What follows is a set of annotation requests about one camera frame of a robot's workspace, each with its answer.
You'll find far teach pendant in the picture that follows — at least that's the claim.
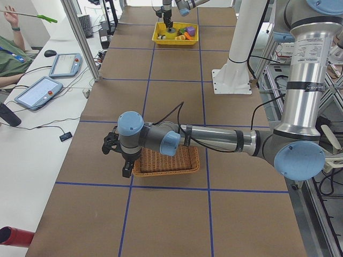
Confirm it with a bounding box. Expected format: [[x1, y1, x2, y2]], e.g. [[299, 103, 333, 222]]
[[49, 53, 83, 79]]

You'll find green tipped grabber stick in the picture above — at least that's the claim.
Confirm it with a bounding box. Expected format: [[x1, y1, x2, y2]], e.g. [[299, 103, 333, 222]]
[[1, 10, 58, 23]]

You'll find yellow woven basket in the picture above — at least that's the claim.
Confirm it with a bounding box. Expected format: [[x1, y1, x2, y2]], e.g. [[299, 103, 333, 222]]
[[152, 22, 199, 46]]

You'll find toy carrot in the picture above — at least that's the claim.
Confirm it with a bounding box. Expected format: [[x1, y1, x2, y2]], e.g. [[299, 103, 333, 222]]
[[178, 28, 193, 40]]

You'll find toy croissant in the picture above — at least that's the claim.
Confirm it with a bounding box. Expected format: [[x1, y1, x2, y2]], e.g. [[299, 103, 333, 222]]
[[175, 35, 186, 40]]

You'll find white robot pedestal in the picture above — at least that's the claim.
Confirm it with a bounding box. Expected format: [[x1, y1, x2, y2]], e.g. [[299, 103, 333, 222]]
[[212, 0, 269, 95]]

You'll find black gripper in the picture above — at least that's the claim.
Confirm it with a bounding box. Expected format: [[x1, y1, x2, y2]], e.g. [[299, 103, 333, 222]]
[[162, 3, 172, 28], [120, 150, 141, 178]]

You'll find brown wicker basket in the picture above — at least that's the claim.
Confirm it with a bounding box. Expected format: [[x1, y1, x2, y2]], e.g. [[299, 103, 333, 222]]
[[133, 146, 200, 177]]

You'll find person raised hand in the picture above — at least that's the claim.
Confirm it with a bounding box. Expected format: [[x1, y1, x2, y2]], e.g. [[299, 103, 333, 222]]
[[4, 5, 19, 28]]

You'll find small black usb device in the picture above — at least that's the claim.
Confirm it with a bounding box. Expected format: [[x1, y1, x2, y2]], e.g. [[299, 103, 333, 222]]
[[59, 132, 72, 142]]

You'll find black keyboard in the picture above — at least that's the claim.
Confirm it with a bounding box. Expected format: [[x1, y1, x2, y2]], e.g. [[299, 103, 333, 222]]
[[78, 14, 93, 38]]

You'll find panda figurine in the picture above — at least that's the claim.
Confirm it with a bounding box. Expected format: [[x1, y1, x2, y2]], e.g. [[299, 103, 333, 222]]
[[157, 35, 167, 40]]

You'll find purple foam block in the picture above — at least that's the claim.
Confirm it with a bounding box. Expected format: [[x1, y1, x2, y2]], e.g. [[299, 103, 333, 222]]
[[185, 26, 196, 37]]

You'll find black computer mouse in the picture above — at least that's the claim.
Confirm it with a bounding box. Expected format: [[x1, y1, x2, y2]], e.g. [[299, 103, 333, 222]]
[[43, 49, 57, 57]]

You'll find teach pendant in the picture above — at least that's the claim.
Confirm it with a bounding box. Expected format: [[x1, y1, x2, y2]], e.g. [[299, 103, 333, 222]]
[[49, 53, 83, 79], [14, 77, 63, 111]]

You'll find aluminium frame post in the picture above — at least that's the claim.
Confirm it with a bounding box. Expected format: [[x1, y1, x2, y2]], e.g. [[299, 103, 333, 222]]
[[61, 0, 100, 82]]

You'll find near teach pendant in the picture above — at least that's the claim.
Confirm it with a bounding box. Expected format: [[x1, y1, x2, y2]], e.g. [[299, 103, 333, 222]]
[[14, 77, 63, 111]]

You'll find red cylinder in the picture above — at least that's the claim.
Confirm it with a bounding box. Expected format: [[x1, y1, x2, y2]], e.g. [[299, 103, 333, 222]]
[[1, 226, 35, 248]]

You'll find yellow tape roll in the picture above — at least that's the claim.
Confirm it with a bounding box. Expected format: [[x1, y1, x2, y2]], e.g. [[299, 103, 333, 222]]
[[165, 27, 178, 40]]

